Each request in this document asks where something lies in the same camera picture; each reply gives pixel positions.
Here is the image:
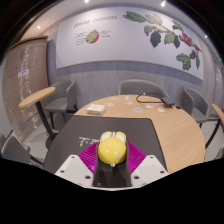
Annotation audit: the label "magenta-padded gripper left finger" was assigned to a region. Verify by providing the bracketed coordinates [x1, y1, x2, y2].
[54, 142, 101, 188]

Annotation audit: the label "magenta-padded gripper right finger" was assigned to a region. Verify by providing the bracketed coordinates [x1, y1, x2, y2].
[124, 141, 170, 188]

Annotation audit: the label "yellow computer mouse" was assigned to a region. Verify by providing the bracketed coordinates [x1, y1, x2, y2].
[97, 130, 129, 166]

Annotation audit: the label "black mouse pad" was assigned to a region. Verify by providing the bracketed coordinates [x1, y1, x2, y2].
[43, 114, 168, 175]

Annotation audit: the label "grey upholstered chair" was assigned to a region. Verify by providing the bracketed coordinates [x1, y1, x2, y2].
[181, 86, 211, 128]
[0, 132, 38, 166]
[117, 78, 170, 99]
[43, 78, 79, 130]

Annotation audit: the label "small white box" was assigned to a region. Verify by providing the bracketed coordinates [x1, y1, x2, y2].
[85, 103, 107, 116]

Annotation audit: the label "flat black device box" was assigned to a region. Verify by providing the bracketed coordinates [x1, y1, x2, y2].
[161, 96, 178, 108]

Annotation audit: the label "round wooden side table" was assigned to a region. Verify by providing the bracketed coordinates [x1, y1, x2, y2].
[18, 86, 58, 142]
[204, 103, 224, 150]

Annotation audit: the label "ceiling spotlights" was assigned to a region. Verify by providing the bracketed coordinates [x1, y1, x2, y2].
[35, 0, 209, 39]

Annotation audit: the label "black cable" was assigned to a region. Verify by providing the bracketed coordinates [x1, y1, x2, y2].
[135, 92, 183, 110]

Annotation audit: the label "wooden printed wall panel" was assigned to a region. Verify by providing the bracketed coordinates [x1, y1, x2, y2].
[1, 37, 49, 143]

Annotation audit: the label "coffee plant wall mural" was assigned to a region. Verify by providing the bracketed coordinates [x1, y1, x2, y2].
[55, 6, 205, 81]

